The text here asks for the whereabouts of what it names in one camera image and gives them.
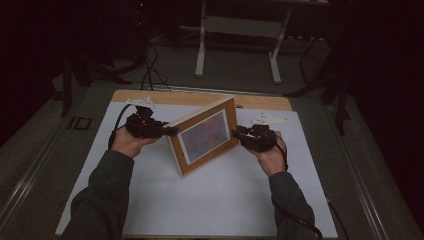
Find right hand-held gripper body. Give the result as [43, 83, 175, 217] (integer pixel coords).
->
[244, 112, 289, 153]

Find white table sheet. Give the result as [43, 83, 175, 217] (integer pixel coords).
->
[54, 101, 339, 239]

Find metal floor rail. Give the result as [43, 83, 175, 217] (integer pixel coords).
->
[323, 103, 393, 240]
[0, 126, 65, 229]

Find wooden picture frame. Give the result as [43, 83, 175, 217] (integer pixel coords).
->
[164, 94, 241, 179]

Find thin black cable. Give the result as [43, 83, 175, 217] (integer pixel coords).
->
[325, 195, 350, 240]

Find black stand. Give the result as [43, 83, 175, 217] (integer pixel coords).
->
[59, 49, 134, 118]
[284, 33, 353, 136]

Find dark equipment tower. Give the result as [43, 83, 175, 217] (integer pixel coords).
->
[132, 0, 152, 65]

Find person's right hand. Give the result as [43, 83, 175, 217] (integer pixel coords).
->
[248, 130, 289, 178]

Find white metal desk frame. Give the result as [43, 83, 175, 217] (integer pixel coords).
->
[179, 0, 330, 85]

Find metal rail strip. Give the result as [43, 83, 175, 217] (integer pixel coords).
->
[151, 84, 285, 98]

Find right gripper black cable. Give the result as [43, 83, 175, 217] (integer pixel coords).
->
[273, 133, 325, 240]

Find black rectangular floor bracket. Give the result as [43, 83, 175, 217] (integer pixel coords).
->
[67, 116, 93, 132]

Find person's left hand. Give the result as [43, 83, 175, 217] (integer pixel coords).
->
[110, 125, 159, 159]

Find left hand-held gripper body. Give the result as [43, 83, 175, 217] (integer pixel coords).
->
[124, 96, 165, 140]

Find black floor cables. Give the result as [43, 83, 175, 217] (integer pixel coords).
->
[139, 43, 172, 92]

